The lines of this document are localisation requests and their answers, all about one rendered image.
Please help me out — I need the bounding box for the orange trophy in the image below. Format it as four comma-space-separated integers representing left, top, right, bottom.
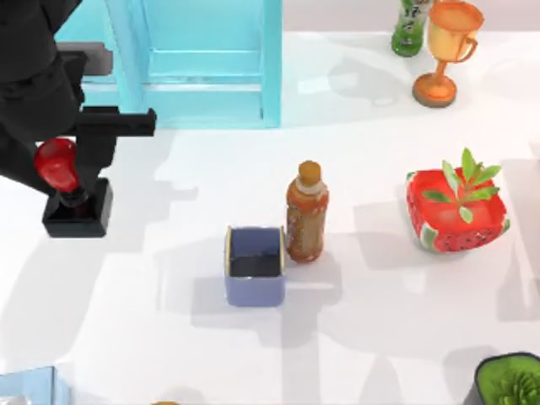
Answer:
412, 0, 486, 109

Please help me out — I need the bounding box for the dark pot with green plant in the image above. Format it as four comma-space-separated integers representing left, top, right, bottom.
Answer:
462, 351, 540, 405

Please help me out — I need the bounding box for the pale blue box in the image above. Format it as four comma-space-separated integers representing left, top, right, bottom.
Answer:
0, 365, 72, 405

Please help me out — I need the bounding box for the blue square cup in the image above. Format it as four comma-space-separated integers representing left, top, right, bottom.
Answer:
224, 225, 289, 309

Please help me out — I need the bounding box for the light blue rack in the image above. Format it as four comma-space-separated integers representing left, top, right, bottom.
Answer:
53, 0, 284, 130

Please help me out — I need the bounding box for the pale grey rounded box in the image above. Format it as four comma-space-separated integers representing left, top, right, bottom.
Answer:
56, 41, 114, 78

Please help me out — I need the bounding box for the red watermelon plant pot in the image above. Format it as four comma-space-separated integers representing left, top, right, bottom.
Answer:
405, 147, 512, 255

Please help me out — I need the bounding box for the green bottle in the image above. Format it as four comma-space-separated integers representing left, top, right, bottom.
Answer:
391, 0, 435, 58

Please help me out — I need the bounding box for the brown bottle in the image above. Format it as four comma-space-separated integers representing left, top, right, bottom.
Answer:
285, 159, 331, 265

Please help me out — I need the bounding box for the red seal with black base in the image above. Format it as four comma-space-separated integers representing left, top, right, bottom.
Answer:
33, 138, 115, 239

